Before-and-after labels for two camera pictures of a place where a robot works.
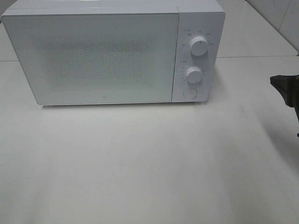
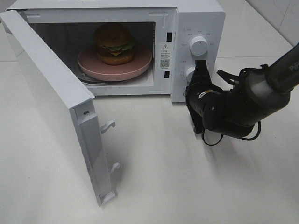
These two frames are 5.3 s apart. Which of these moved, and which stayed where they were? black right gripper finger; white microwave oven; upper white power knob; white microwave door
Moved: white microwave door; black right gripper finger
Stayed: upper white power knob; white microwave oven
